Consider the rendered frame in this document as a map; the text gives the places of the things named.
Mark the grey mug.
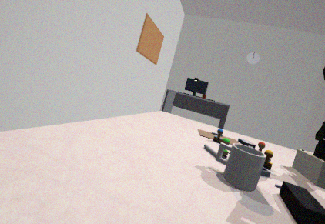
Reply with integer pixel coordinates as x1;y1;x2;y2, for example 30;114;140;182
216;142;266;191

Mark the red-handled rubber stamp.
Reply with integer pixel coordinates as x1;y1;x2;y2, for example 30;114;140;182
258;142;266;152

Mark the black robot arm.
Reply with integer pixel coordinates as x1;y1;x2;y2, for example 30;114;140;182
313;67;325;160

